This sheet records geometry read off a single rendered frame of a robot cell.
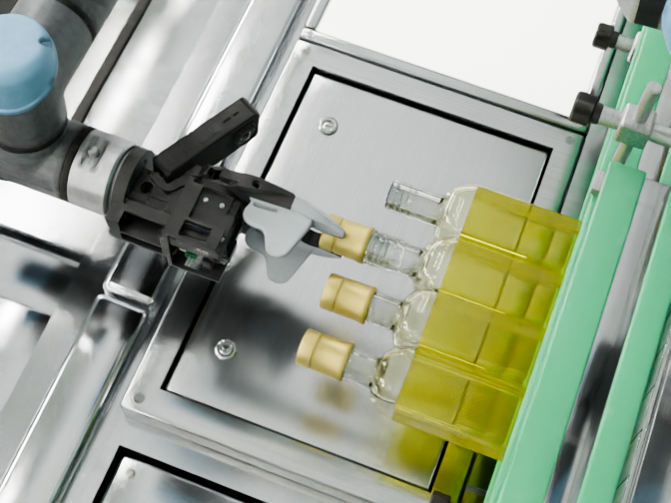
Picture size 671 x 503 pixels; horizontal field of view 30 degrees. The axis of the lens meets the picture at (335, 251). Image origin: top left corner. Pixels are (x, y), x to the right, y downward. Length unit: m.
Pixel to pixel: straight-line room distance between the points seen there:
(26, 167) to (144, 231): 0.12
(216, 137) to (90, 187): 0.13
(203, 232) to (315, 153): 0.25
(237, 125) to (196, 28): 0.32
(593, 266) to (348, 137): 0.42
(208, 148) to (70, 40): 0.16
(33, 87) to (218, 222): 0.20
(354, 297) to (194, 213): 0.17
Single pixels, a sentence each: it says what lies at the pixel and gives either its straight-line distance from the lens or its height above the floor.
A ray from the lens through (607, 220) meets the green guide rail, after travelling 1.05.
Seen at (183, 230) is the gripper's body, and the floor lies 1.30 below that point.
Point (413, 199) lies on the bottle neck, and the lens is 1.17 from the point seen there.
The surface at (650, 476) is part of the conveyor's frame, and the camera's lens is 0.96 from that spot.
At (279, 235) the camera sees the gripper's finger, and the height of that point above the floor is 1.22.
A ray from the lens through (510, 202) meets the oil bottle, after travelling 1.16.
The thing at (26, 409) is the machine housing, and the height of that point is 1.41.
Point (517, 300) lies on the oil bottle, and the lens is 1.12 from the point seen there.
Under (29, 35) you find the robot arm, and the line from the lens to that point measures 1.11.
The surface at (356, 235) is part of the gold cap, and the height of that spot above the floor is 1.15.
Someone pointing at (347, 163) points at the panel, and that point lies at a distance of 1.35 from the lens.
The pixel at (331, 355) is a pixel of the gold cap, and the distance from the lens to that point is 1.10.
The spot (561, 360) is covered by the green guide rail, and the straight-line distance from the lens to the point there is 0.99.
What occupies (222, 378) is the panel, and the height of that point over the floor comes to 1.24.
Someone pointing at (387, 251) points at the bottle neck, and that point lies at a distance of 1.14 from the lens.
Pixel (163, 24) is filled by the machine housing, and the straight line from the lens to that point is 1.50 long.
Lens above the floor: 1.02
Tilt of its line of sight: 7 degrees up
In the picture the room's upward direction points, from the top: 70 degrees counter-clockwise
